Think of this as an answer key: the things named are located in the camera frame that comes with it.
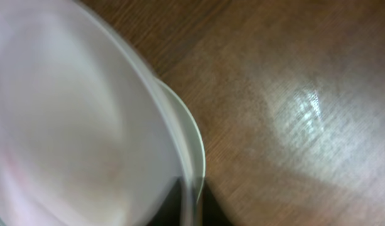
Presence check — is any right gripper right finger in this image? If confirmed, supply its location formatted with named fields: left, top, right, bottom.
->
left=198, top=180, right=233, bottom=226

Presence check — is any grey plate with red stain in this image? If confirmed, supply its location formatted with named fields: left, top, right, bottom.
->
left=155, top=78, right=206, bottom=202

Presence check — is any pink plate with red stain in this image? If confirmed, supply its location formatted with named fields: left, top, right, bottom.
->
left=0, top=1, right=195, bottom=225

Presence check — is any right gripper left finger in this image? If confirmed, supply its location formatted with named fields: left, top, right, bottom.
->
left=146, top=178, right=182, bottom=226

